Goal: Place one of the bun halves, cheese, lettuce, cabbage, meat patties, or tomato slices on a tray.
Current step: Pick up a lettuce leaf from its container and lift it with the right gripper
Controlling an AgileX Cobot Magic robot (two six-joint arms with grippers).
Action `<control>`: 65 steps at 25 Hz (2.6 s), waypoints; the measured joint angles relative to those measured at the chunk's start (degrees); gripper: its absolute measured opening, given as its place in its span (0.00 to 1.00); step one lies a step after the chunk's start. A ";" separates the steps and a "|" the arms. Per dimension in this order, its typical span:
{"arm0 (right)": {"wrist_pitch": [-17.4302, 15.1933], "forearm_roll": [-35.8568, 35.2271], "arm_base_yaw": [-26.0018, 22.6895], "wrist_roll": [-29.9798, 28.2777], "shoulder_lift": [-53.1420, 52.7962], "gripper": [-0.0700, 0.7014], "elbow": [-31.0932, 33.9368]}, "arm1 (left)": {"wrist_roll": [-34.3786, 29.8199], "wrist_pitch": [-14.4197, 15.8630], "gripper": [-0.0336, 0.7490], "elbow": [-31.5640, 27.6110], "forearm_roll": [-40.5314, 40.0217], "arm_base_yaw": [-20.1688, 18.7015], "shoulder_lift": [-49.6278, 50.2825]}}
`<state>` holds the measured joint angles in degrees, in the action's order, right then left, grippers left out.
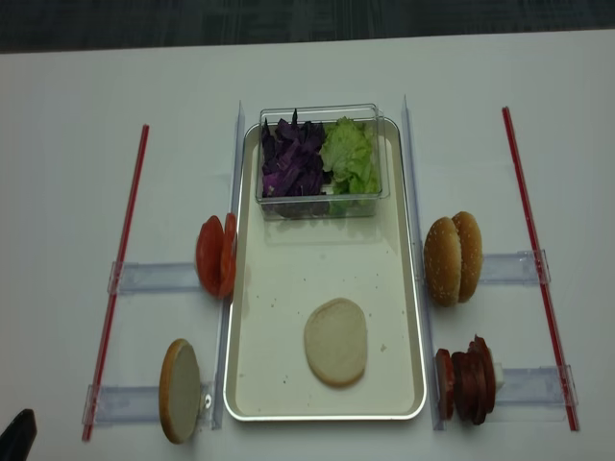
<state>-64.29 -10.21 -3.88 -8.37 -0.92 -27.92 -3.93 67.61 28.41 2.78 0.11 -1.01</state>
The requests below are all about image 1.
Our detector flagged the clear rail under tomato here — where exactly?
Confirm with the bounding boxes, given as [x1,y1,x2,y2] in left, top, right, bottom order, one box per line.
[108,261,201,296]

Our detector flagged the clear rail under sesame buns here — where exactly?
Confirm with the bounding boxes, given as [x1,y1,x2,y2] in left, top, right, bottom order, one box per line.
[479,250,551,285]

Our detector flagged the right long clear rail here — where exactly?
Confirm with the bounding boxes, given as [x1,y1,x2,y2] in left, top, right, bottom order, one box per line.
[401,95,447,431]

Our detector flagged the outer tomato slice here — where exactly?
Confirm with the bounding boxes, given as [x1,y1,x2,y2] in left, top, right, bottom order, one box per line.
[195,215,224,297]

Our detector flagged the dark bacon patty stack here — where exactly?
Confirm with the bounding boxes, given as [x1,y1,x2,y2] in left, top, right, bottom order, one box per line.
[452,335,496,425]

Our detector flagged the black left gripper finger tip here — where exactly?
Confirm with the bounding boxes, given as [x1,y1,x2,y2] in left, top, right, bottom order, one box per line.
[0,409,37,461]

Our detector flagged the purple cabbage pieces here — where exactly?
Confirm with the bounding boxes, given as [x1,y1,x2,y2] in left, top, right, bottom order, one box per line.
[260,110,328,198]

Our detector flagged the sesame bun top front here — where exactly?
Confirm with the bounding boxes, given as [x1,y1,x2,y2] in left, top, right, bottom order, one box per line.
[424,217,461,307]

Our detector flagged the sesame bun top rear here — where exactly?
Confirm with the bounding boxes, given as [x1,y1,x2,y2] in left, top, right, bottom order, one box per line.
[453,211,483,303]

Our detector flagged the cream metal tray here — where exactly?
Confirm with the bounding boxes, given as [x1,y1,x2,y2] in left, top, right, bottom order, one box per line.
[224,119,427,422]

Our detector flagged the red rod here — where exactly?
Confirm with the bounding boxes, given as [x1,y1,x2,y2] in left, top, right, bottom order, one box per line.
[502,107,580,432]
[82,124,150,443]

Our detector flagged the upright bun slice left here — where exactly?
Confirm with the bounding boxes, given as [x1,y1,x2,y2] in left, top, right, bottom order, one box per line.
[159,338,201,445]

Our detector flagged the clear plastic salad box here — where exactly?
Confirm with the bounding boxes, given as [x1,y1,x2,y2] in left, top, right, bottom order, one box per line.
[254,103,389,220]

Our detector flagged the left long clear rail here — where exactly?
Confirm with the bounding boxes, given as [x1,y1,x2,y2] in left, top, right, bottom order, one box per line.
[210,101,245,430]

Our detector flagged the red meat slice front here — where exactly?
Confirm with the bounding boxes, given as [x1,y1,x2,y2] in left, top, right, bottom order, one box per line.
[435,349,455,421]

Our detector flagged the green lettuce pile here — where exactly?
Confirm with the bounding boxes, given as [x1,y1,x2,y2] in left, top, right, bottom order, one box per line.
[320,117,380,195]

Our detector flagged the clear rail under bun slice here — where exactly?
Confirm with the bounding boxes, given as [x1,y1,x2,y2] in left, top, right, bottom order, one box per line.
[82,382,221,429]

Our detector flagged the sesame bun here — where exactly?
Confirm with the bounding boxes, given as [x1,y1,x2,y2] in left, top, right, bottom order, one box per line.
[453,211,483,303]
[424,217,461,307]

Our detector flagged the right red rod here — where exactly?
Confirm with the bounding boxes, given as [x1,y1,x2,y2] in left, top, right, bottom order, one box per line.
[502,107,580,432]

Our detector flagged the inner tomato slice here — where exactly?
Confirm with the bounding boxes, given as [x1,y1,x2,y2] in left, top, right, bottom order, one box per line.
[218,213,236,299]

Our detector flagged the white pusher block right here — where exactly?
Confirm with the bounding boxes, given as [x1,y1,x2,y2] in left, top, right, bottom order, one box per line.
[493,363,504,392]

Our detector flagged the clear rail under meat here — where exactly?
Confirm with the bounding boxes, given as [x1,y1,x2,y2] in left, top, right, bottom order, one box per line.
[486,366,578,423]

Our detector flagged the tomato slice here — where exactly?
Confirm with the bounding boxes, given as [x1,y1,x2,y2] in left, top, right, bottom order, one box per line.
[218,213,236,299]
[195,215,224,297]

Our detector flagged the bottom bun slice on tray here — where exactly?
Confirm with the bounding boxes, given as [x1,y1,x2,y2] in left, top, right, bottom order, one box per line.
[304,298,368,388]

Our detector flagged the long clear rail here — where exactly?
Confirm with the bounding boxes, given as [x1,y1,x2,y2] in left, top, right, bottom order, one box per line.
[210,101,245,430]
[401,95,447,431]

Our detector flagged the left red rod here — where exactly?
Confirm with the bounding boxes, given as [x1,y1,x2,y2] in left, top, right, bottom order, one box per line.
[82,124,150,443]

